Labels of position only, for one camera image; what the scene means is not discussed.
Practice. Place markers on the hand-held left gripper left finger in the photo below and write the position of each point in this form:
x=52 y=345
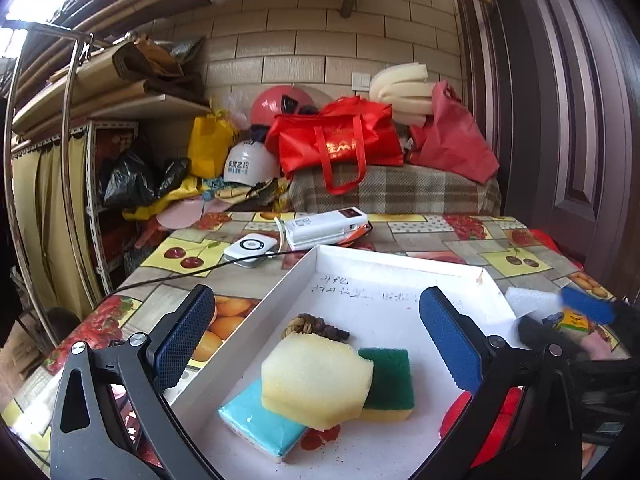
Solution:
x=184 y=340

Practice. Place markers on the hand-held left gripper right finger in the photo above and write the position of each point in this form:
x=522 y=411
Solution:
x=449 y=340

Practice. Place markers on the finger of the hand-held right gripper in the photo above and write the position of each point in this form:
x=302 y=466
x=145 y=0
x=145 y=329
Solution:
x=589 y=306
x=545 y=336

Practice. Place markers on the yellow green packet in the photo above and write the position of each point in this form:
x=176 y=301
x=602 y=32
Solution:
x=575 y=320

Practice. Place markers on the green yellow scouring sponge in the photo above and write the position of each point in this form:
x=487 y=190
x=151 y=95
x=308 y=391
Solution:
x=390 y=380

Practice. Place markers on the white shallow box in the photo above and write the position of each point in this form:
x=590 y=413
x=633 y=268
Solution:
x=380 y=285

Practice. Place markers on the teal tissue packet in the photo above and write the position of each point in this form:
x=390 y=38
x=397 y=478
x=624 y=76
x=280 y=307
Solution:
x=255 y=422

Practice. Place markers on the pale yellow foam sponge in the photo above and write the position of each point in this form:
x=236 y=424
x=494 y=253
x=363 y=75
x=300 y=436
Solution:
x=315 y=385

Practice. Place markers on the red round object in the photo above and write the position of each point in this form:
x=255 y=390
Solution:
x=457 y=415

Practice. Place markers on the red printed flat bag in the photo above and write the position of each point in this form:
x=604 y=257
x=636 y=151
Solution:
x=542 y=240

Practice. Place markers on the white round-dial device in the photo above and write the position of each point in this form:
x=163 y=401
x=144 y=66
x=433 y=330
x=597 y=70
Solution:
x=250 y=247

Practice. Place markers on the yellow cloth pile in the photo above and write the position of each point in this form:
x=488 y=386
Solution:
x=175 y=195

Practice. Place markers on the brown plaid cloth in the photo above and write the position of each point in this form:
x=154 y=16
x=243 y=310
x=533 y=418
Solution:
x=400 y=190

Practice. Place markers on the black plastic bag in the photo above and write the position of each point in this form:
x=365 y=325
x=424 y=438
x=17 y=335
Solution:
x=125 y=177

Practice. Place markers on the metal storage rack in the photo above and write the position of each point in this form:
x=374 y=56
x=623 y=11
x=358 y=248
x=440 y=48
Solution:
x=92 y=185

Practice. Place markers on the white helmet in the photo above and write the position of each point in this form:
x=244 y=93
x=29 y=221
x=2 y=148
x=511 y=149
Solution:
x=250 y=162

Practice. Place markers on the red plastic bag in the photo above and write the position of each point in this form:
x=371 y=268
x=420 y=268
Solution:
x=450 y=145

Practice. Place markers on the purple panelled door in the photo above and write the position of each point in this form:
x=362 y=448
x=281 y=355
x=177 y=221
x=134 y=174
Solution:
x=565 y=110

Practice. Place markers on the yellow bag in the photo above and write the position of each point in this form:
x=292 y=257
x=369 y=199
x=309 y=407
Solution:
x=210 y=142

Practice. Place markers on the pink helmet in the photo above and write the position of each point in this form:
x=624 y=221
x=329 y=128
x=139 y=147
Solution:
x=270 y=107

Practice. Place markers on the white foam roll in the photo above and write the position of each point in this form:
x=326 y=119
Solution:
x=400 y=90

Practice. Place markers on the brown cardboard pieces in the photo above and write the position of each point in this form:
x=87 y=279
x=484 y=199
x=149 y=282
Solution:
x=145 y=60

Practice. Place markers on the chrome tube frame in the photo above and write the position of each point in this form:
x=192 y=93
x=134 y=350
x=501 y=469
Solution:
x=65 y=110

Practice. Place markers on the white wall switch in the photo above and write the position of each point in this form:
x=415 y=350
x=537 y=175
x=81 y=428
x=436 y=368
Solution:
x=360 y=80

